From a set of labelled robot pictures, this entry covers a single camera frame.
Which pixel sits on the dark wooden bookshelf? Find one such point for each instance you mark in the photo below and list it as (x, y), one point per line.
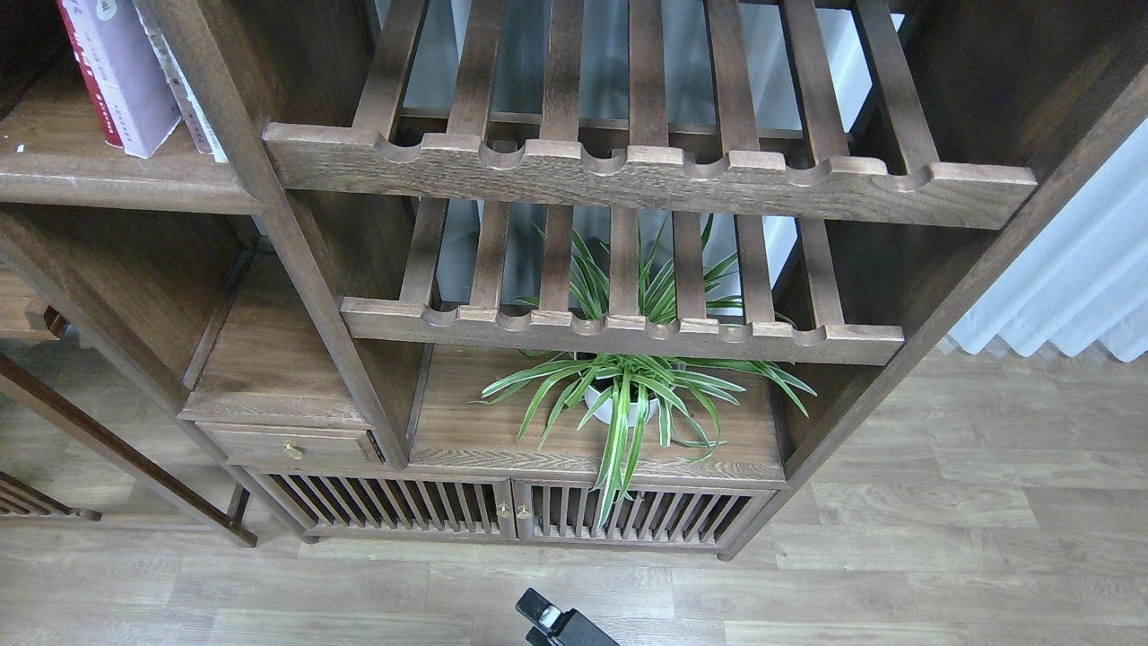
(393, 227)

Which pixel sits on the white curtain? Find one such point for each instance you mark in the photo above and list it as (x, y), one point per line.
(1082, 281)

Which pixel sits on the red cover book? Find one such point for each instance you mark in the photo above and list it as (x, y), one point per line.
(81, 34)

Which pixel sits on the green spider plant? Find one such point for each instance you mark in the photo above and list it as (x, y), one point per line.
(627, 390)

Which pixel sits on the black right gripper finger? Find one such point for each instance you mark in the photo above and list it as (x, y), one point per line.
(551, 626)

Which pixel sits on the upright books on left shelf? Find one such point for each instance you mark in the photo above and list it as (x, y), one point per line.
(197, 125)

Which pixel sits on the white and purple book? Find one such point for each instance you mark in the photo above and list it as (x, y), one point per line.
(142, 105)

